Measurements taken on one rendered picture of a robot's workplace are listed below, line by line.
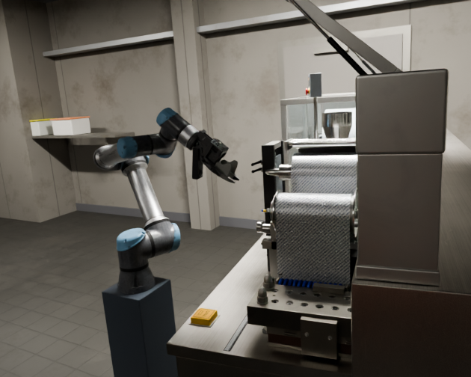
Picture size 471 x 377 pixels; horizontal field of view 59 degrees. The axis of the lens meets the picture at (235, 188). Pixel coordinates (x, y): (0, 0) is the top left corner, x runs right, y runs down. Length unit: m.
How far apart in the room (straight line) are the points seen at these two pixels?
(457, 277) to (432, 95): 0.20
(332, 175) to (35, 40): 5.85
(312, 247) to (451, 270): 0.89
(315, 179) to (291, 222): 0.26
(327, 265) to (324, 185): 0.32
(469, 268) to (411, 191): 0.13
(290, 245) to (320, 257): 0.10
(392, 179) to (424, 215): 0.05
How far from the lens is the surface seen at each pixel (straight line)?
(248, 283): 1.73
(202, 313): 1.50
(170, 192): 5.83
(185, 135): 1.49
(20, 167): 6.87
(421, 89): 0.44
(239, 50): 5.06
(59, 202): 7.00
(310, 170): 1.56
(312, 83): 1.87
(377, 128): 0.44
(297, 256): 1.40
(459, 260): 0.56
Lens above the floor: 1.64
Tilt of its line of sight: 13 degrees down
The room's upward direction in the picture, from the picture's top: 4 degrees counter-clockwise
